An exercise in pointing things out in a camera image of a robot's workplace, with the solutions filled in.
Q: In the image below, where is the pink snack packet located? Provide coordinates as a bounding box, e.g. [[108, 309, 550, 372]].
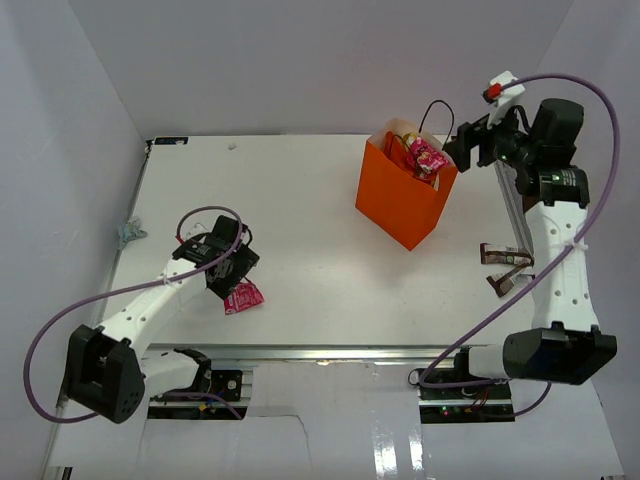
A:
[[224, 280, 265, 315], [407, 138, 449, 180]]

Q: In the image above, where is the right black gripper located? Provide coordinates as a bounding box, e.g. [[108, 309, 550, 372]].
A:
[[442, 101, 537, 174]]

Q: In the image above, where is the brown snack bar lower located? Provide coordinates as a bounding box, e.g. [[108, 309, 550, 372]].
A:
[[486, 266, 535, 298]]

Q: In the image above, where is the brown snack bar upper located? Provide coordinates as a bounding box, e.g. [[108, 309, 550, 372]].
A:
[[480, 242, 534, 266]]

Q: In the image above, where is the red chips bag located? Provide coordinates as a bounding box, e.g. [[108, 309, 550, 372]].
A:
[[383, 131, 437, 187]]

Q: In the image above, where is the grey blue snack packet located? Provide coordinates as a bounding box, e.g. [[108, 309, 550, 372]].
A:
[[117, 216, 148, 251]]

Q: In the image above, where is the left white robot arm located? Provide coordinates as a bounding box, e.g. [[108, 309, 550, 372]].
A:
[[62, 215, 259, 424]]

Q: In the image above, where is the orange paper bag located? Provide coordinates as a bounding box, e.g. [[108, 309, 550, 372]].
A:
[[355, 117, 458, 251]]

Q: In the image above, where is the aluminium table rail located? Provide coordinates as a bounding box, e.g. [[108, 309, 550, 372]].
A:
[[144, 344, 506, 364]]

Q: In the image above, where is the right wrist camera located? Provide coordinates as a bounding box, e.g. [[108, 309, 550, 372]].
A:
[[483, 70, 525, 129]]

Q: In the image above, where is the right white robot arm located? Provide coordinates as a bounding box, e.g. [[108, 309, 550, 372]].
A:
[[444, 98, 617, 399]]

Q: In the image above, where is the brown snack bar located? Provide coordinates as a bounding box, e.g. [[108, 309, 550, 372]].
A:
[[486, 266, 535, 298], [480, 242, 534, 266]]

